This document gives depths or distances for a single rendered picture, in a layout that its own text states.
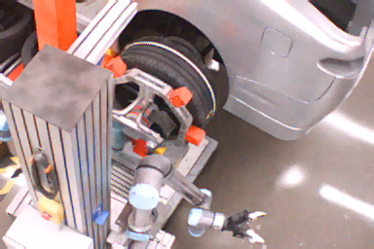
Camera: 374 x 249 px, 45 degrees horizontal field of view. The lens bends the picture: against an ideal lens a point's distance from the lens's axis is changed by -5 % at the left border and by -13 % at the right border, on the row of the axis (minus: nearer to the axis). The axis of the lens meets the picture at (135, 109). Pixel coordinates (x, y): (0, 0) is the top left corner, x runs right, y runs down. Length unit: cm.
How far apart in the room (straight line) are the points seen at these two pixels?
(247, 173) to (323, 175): 67
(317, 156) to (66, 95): 289
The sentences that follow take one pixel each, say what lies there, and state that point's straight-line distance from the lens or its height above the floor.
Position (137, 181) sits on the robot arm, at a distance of 192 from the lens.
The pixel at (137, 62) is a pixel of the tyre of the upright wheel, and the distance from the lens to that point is 267.
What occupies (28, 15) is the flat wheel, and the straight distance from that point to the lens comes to 392.
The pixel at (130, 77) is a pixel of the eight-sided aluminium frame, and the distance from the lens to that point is 264.
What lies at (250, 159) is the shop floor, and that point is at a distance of 379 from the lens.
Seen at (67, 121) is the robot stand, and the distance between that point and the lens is 136.
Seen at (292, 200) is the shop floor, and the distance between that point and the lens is 373.
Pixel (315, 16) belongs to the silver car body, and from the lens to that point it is 242.
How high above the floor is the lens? 315
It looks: 54 degrees down
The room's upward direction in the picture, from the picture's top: 5 degrees clockwise
